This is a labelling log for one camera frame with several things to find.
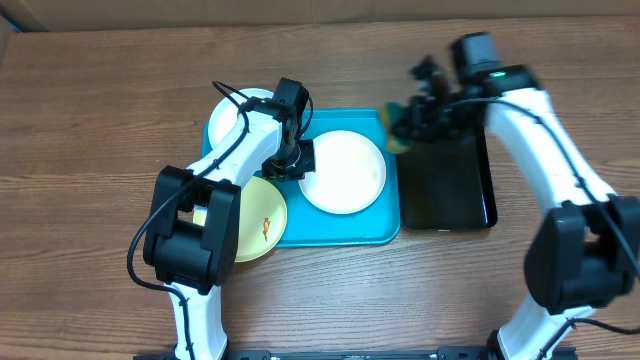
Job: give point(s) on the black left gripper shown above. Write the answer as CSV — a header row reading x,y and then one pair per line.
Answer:
x,y
309,165

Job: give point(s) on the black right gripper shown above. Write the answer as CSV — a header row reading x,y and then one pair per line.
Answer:
x,y
420,129

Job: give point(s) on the green yellow sponge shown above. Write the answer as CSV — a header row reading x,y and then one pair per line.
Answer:
x,y
390,115

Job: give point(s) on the white plate with stain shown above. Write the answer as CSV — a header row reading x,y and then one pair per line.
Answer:
x,y
350,173

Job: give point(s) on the yellow plate with stain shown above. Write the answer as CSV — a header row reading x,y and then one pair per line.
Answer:
x,y
263,220

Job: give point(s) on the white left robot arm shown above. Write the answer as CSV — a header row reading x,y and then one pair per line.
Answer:
x,y
191,235

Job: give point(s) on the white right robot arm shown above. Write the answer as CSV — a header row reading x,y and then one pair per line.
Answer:
x,y
585,253

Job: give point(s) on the blue plastic tray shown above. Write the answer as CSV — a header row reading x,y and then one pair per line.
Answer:
x,y
308,226

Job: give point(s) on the black water tray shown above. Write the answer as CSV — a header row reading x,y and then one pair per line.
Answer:
x,y
447,185

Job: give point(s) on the white plate rear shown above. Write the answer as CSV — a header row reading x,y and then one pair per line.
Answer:
x,y
224,116

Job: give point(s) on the cardboard back panel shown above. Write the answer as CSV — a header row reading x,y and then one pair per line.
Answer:
x,y
95,15

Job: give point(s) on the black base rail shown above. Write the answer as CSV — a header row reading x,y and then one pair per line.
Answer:
x,y
350,355

